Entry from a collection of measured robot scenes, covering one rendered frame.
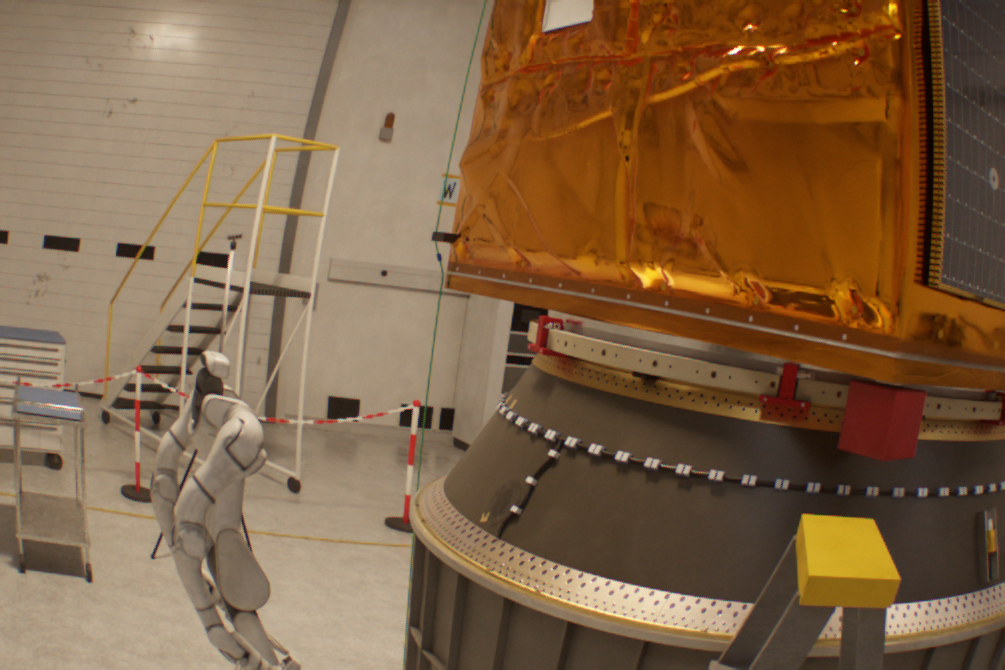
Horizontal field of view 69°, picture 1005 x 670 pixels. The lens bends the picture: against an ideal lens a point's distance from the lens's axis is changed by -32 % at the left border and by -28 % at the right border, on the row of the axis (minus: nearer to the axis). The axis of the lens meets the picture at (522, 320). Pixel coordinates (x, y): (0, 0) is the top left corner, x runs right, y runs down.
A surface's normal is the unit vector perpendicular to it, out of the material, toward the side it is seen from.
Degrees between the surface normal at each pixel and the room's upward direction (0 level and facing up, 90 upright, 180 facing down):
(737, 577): 62
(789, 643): 87
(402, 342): 90
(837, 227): 91
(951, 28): 90
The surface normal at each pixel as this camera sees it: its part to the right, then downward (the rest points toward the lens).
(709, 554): -0.33, -0.48
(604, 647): -0.56, -0.04
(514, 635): -0.75, -0.07
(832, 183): -0.87, -0.11
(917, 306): 0.39, 0.09
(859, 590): -0.25, 0.01
